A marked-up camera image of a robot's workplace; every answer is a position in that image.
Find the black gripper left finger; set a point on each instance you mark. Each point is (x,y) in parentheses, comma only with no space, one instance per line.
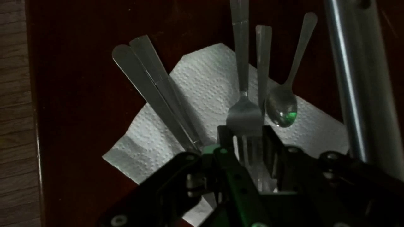
(168,180)

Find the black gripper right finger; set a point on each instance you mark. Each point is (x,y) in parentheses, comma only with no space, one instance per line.
(336,189)

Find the white paper towel sheet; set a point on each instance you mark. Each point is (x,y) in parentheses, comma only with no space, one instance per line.
(202,79)

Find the steel spoon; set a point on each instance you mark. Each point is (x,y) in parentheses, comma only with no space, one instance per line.
(282,108)

